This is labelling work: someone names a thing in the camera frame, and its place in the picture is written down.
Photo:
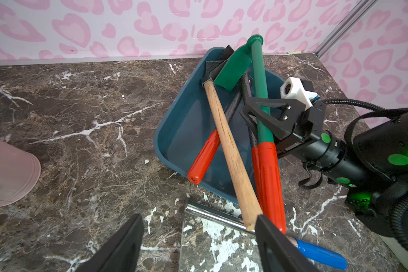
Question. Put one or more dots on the teal plastic storage box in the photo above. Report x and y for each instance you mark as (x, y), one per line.
(189, 122)

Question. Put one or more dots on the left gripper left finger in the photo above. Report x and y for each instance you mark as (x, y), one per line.
(121, 252)

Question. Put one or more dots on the pink pen cup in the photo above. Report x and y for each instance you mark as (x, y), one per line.
(19, 173)

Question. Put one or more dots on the wooden handled tool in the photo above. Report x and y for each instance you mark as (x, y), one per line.
(249, 206)

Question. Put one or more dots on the green handled garden tool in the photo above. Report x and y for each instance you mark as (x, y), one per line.
(247, 55)

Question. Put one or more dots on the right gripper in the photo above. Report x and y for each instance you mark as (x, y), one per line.
(293, 120)

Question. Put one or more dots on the blue handled metal tool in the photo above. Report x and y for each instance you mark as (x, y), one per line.
(311, 251)

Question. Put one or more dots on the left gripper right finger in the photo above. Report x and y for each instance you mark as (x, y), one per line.
(277, 253)

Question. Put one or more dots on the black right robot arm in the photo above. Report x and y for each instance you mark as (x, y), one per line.
(372, 165)

